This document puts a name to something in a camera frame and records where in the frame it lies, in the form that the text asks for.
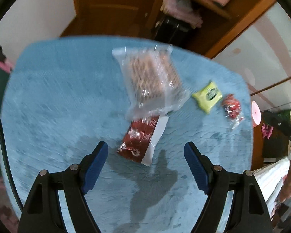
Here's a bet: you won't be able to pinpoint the black suitcase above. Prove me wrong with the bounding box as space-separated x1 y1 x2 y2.
152 17 190 46

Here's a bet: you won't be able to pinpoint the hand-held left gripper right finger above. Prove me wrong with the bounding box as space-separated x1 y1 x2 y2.
184 141 274 233

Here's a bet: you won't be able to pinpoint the wooden door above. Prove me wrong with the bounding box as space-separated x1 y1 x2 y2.
61 0 165 38

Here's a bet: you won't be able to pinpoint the blue plush mat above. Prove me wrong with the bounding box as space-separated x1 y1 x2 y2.
0 35 255 233

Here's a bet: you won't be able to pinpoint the green snack packet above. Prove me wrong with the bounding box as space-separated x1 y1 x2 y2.
192 80 223 113

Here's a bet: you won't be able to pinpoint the small pink toy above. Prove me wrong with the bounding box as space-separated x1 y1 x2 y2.
261 124 274 139

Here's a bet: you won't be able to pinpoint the pink floral cloth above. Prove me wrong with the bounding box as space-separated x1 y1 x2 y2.
0 177 17 233

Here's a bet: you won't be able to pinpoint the wooden shelf unit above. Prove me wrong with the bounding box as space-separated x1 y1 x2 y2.
145 0 277 59

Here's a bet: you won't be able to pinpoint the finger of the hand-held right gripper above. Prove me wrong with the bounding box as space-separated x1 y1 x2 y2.
264 110 291 151

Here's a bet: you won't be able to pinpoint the dark red and white packet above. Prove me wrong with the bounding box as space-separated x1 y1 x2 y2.
116 115 170 167

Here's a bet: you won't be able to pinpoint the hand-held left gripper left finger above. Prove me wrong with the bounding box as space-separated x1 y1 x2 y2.
18 141 109 233

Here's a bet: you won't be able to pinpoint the folded pink clothes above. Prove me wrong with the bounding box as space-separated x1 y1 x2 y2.
161 0 203 28

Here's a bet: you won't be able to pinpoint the clear wafer packet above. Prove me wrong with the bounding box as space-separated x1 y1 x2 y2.
112 45 191 122

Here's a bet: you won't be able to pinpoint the white striped bag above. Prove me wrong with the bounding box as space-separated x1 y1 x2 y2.
253 156 291 217

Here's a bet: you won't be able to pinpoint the pink round disc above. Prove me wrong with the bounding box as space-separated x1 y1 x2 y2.
252 101 262 128

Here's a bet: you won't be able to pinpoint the red candy packet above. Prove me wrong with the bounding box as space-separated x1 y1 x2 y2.
221 93 245 129

